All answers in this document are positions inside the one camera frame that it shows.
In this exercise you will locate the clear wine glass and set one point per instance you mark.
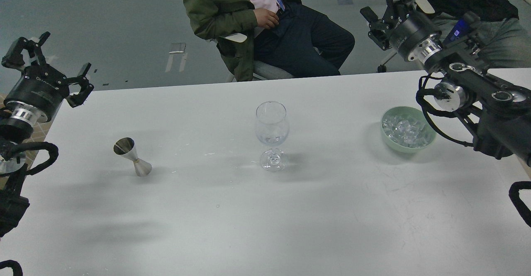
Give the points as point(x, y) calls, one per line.
point(272, 129)

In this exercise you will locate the seated person dark trousers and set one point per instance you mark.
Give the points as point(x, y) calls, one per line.
point(282, 33)

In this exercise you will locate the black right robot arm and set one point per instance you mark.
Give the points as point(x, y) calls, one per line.
point(457, 42)

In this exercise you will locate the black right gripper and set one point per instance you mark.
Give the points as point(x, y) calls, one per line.
point(410, 33)

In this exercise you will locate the person in grey jeans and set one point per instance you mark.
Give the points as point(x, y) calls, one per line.
point(506, 42)

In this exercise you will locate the steel cocktail jigger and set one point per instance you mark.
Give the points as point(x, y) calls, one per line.
point(126, 148)

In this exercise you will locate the beige checked sofa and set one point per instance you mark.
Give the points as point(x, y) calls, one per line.
point(37, 137)

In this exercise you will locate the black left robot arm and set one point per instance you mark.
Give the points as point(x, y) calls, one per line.
point(13, 205)

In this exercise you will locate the clear ice cubes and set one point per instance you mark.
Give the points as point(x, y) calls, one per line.
point(407, 131)

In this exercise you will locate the white office chair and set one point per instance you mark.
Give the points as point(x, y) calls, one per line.
point(262, 72)

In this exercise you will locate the green bowl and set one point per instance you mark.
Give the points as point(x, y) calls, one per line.
point(405, 110)

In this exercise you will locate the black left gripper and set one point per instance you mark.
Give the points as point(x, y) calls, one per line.
point(37, 95)

